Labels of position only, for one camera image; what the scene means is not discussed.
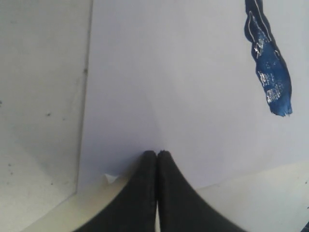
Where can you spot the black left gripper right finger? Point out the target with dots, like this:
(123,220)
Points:
(180,207)

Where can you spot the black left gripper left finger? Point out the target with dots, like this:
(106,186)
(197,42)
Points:
(134,208)

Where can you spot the white paper sheet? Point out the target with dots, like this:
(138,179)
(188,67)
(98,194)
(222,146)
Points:
(223,85)

